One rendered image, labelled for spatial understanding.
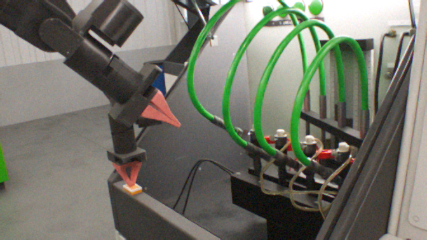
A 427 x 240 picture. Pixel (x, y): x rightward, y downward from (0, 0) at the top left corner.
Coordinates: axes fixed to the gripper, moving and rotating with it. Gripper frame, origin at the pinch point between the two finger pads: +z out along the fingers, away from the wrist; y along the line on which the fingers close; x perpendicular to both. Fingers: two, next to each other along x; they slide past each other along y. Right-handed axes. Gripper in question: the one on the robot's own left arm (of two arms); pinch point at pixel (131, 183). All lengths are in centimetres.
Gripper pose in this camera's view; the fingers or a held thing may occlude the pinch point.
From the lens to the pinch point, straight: 100.3
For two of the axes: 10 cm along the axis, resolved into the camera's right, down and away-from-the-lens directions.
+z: 1.0, 9.6, 2.4
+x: -7.8, 2.3, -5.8
